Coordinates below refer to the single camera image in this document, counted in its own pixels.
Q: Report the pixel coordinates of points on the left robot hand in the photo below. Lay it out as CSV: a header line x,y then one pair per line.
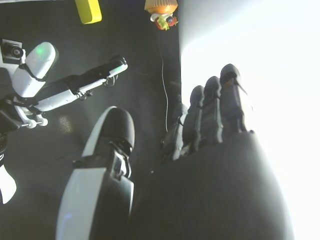
x,y
200,195

